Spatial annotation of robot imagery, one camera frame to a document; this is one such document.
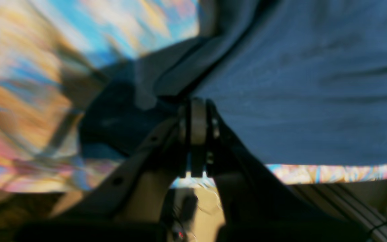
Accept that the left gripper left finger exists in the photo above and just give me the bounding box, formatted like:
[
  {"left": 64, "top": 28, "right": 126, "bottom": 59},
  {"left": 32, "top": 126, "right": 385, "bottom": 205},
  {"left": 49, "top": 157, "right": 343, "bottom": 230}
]
[{"left": 15, "top": 98, "right": 208, "bottom": 242}]

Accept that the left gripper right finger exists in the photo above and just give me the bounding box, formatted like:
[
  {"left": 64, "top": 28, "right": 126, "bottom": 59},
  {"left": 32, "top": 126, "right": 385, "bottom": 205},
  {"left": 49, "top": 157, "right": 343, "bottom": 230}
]
[{"left": 206, "top": 101, "right": 368, "bottom": 242}]

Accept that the dark navy t-shirt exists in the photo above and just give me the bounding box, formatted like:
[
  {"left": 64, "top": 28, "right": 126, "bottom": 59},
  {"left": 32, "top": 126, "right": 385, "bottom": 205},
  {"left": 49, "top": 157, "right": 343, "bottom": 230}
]
[{"left": 80, "top": 0, "right": 387, "bottom": 166}]

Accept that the patterned tile tablecloth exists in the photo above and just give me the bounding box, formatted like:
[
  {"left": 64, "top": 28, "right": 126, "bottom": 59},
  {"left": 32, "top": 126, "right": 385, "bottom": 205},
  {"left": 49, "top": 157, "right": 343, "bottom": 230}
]
[{"left": 0, "top": 0, "right": 387, "bottom": 193}]

